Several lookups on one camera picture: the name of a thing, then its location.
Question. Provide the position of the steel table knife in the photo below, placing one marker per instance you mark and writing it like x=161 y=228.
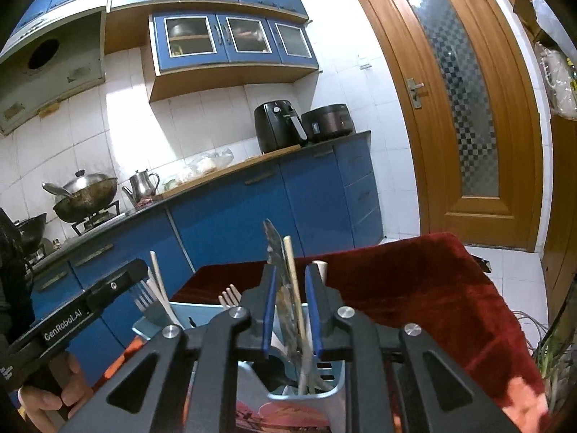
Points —
x=276 y=252

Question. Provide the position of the red floral printed blanket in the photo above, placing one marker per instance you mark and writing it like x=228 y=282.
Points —
x=428 y=302

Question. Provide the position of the grey range hood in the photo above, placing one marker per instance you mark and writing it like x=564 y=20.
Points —
x=49 y=76

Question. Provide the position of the gas stove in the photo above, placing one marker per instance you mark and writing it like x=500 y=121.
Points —
x=97 y=221

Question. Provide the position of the light blue utensil box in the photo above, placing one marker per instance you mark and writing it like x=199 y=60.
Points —
x=203 y=310

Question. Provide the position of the wooden door with glass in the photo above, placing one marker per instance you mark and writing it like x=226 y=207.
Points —
x=437 y=144

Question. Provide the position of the blue base cabinets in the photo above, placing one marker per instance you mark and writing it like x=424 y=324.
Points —
x=234 y=216

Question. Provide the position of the short steel fork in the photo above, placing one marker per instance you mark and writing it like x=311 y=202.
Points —
x=144 y=300

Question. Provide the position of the plastic bags of food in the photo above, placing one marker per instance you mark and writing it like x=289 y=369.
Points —
x=207 y=162

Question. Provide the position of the pale fork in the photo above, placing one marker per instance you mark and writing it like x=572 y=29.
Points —
x=231 y=297

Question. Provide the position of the wooden chopstick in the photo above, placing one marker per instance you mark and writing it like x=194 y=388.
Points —
x=290 y=270

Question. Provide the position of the dark rice cooker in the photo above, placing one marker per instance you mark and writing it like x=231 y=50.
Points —
x=329 y=121

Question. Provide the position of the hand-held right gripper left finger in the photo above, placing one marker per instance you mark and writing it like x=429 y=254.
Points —
x=269 y=311

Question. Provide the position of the white plastic bag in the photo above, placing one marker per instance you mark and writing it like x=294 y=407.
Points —
x=556 y=67

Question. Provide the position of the black air fryer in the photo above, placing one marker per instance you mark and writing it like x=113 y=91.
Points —
x=277 y=126

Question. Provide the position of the black pan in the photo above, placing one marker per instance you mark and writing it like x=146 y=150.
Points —
x=31 y=232

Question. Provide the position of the steel wok with lid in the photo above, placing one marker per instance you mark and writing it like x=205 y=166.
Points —
x=85 y=194

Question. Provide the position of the person's left hand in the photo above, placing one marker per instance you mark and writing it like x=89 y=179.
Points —
x=72 y=388

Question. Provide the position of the wooden shelf unit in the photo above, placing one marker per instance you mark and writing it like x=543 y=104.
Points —
x=561 y=189

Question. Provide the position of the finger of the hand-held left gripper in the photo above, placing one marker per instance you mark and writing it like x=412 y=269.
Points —
x=119 y=282

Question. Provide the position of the green onions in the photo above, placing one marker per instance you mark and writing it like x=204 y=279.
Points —
x=556 y=356

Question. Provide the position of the blue glass-door wall cabinet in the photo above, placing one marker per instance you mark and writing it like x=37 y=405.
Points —
x=234 y=49

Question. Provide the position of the steel kettle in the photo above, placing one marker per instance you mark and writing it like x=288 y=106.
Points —
x=142 y=187

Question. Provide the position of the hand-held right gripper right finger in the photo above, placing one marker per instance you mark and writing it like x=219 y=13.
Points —
x=313 y=311

